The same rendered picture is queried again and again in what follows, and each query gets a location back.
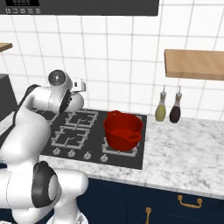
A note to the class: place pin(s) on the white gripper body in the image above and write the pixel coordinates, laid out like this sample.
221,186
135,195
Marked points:
82,86

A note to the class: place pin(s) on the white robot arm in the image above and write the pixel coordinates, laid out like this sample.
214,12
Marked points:
26,131

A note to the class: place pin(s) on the black gas hob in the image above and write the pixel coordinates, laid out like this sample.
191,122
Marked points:
87,137

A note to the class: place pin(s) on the red pot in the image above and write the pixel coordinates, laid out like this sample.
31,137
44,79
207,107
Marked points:
122,131

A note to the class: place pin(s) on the silver hob knob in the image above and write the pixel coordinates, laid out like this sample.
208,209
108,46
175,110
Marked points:
87,156
71,153
56,151
104,158

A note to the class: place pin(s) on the dark grey appliance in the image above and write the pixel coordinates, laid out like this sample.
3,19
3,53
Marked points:
6,97

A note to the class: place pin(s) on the black range hood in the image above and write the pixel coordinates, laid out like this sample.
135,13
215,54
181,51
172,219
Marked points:
87,7

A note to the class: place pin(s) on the yellow-green oil bottle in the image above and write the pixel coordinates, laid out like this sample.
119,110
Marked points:
160,112

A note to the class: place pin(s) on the dark brown vinegar bottle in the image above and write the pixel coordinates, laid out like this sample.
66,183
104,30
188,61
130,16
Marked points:
175,113

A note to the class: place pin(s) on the navy blue base cabinets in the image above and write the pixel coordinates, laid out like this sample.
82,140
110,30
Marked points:
122,204

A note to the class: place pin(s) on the small wooden wall shelf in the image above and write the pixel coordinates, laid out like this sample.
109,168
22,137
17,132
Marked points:
4,46

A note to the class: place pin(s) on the large wooden wall shelf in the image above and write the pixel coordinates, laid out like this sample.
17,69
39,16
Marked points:
195,64

